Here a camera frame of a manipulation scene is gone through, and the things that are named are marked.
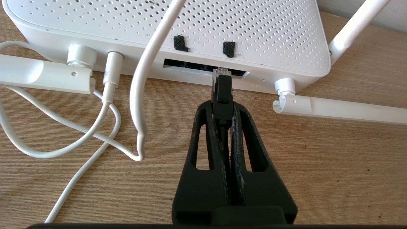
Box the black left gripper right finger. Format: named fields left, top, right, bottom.
left=231, top=102, right=298, bottom=225

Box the black ethernet cable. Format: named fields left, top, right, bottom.
left=210, top=67, right=235, bottom=169

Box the white wifi router with antennas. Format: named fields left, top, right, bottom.
left=0, top=0, right=407, bottom=126

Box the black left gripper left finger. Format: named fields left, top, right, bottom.
left=172, top=100, right=231, bottom=225

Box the thin white adapter cable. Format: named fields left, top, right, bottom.
left=0, top=0, right=188, bottom=224

